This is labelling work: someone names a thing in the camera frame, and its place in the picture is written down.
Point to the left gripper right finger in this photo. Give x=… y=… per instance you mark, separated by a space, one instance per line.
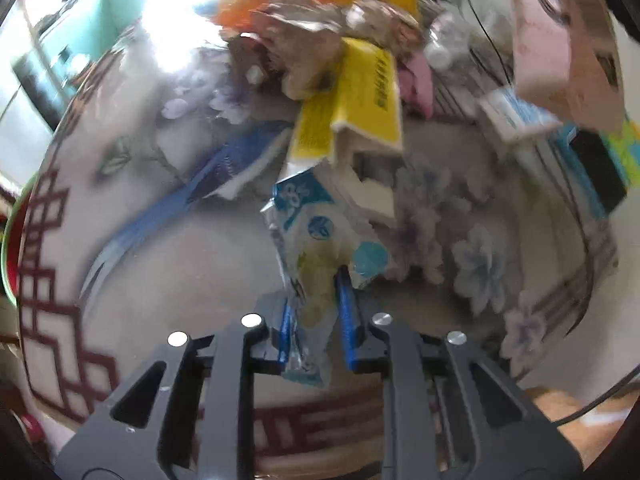
x=449 y=411

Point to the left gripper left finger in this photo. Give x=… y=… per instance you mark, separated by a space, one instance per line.
x=185 y=413

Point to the white blue snack wrapper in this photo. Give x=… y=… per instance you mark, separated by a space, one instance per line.
x=317 y=229

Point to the red green trash bucket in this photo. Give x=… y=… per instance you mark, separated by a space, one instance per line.
x=11 y=240

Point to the crumpled brown paper trash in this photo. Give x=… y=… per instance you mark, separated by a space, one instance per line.
x=300 y=42

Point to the floral patterned tablecloth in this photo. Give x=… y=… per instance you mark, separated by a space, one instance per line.
x=501 y=246

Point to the white blue small box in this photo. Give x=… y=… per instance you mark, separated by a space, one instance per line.
x=508 y=121

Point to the yellow cardboard box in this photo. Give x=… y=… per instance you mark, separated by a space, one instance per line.
x=362 y=103

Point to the pink wrapper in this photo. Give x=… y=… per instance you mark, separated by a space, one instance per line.
x=416 y=85

